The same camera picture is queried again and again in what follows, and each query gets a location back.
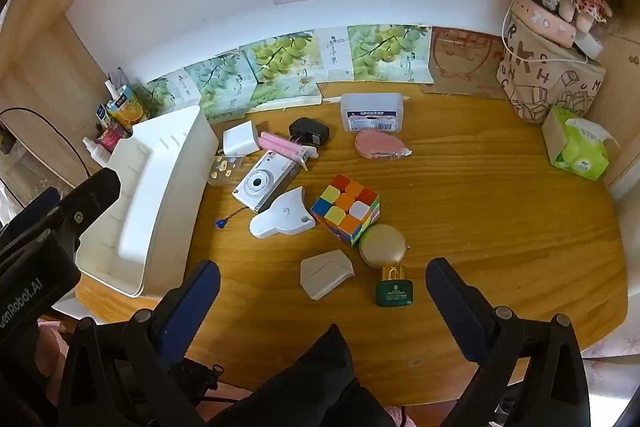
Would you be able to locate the clear plastic box blue label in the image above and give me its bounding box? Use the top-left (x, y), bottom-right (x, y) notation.
top-left (340, 93), bottom-right (405, 134)

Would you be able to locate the gold round compact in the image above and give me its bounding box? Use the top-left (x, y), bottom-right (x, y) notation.
top-left (359, 223), bottom-right (412, 269)

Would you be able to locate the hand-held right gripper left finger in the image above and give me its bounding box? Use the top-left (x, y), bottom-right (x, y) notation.
top-left (59, 259), bottom-right (222, 427)

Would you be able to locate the pink long case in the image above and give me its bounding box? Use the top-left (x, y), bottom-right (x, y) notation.
top-left (514, 0), bottom-right (581, 45)

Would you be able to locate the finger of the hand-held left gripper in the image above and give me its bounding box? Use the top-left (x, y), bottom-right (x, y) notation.
top-left (50, 167), bottom-right (123, 254)
top-left (0, 187), bottom-right (62, 239)

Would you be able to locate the orange juice carton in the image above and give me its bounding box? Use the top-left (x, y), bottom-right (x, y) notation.
top-left (107, 86), bottom-right (146, 130)

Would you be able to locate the white cable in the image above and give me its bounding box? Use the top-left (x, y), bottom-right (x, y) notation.
top-left (501, 0), bottom-right (606, 68)

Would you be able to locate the white small box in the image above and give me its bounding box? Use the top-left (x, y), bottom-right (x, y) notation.
top-left (575, 29), bottom-right (605, 58)

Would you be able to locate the white compact camera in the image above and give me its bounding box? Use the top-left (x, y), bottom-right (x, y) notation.
top-left (215, 149), bottom-right (297, 229)

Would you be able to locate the black power adapter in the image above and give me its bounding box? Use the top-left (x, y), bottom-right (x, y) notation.
top-left (288, 117), bottom-right (331, 148)

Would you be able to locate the white plastic storage tray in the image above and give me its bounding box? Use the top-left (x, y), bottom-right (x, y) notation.
top-left (52, 105), bottom-right (219, 322)

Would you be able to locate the white lace cloth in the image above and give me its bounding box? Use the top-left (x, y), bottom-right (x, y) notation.
top-left (0, 147), bottom-right (76, 228)

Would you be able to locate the black cable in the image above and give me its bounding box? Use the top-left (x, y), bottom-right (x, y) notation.
top-left (0, 107), bottom-right (93, 178)

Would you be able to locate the green perfume bottle gold cap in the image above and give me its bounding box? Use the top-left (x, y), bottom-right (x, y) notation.
top-left (376, 264), bottom-right (415, 308)

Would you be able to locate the pink correction tape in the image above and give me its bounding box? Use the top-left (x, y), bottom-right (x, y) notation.
top-left (355, 129), bottom-right (413, 159)

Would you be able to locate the grape print cardboard sheet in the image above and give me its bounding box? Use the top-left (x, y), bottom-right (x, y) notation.
top-left (132, 29), bottom-right (323, 125)
top-left (315, 24), bottom-right (435, 84)

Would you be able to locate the brown cardboard sheet red print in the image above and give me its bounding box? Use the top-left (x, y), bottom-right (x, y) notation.
top-left (420, 27), bottom-right (511, 100)

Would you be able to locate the white spray bottle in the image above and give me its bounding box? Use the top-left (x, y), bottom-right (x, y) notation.
top-left (82, 136), bottom-right (113, 168)

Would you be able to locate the pink container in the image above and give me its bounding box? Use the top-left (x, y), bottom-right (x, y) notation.
top-left (97, 124), bottom-right (126, 152)

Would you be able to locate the pink hair clip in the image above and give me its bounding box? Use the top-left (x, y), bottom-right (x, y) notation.
top-left (259, 131), bottom-right (321, 171)

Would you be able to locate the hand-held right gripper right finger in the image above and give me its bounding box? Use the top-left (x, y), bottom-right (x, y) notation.
top-left (425, 257), bottom-right (588, 427)

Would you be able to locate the pink floral bedding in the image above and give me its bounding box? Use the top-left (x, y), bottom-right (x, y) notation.
top-left (580, 324), bottom-right (632, 360)

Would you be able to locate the clear sticker box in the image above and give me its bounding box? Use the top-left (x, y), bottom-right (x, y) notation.
top-left (207, 154), bottom-right (245, 185)

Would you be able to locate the green tissue pack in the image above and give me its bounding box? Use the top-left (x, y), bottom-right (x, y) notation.
top-left (541, 105), bottom-right (620, 181)

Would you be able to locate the beige small box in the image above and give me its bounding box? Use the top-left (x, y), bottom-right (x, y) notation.
top-left (300, 249), bottom-right (357, 302)

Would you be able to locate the white charger cube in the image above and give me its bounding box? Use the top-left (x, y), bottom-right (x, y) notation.
top-left (222, 121), bottom-right (261, 156)

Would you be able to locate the colourful puzzle cube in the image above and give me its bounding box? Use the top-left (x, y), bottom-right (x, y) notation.
top-left (311, 174), bottom-right (381, 248)

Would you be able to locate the white plastic dispenser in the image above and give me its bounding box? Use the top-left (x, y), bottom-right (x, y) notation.
top-left (249, 187), bottom-right (317, 240)

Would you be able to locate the letter print fabric bag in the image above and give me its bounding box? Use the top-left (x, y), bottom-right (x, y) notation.
top-left (496, 0), bottom-right (607, 124)

